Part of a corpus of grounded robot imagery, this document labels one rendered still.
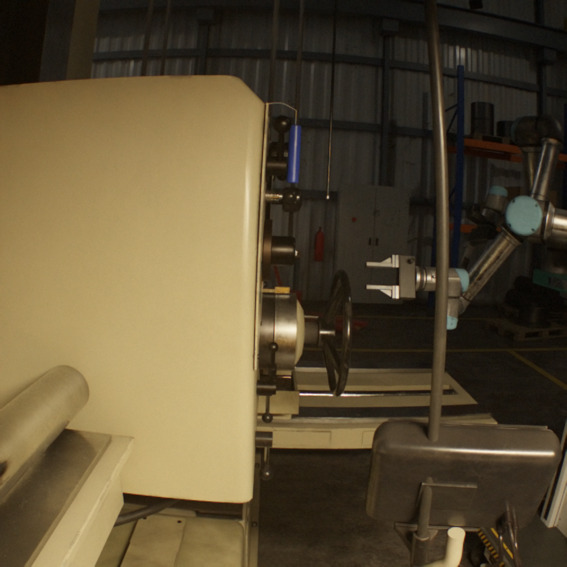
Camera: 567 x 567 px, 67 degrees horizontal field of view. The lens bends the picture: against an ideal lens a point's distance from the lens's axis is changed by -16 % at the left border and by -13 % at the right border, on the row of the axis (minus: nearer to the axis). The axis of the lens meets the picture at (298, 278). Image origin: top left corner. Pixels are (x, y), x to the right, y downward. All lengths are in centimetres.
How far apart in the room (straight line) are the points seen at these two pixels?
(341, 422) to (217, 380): 138
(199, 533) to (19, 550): 104
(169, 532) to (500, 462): 112
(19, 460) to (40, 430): 8
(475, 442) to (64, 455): 72
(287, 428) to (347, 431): 27
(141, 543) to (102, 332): 85
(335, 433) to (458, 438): 141
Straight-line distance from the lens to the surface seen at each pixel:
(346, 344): 128
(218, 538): 166
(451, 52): 994
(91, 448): 94
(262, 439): 114
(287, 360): 137
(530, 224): 146
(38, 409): 83
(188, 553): 160
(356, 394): 265
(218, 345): 91
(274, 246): 113
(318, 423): 224
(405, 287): 150
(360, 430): 223
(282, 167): 98
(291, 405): 195
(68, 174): 95
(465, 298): 167
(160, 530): 166
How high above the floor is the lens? 165
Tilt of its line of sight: 8 degrees down
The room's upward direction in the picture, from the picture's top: 3 degrees clockwise
